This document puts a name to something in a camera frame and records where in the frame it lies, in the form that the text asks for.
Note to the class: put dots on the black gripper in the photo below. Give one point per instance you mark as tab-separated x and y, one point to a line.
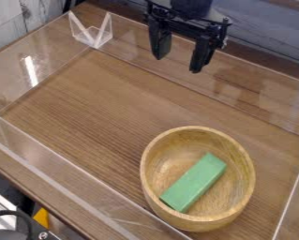
194	19

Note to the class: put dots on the green rectangular block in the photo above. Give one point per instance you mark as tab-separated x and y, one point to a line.
194	183

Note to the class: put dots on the brown wooden bowl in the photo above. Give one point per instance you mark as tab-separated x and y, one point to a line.
169	156

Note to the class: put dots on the yellow and black device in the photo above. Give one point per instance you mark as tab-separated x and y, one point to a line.
36	232

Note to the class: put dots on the clear acrylic corner bracket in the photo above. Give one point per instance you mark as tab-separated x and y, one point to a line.
93	36

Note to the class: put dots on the clear acrylic enclosure wall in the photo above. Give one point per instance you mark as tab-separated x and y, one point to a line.
82	109

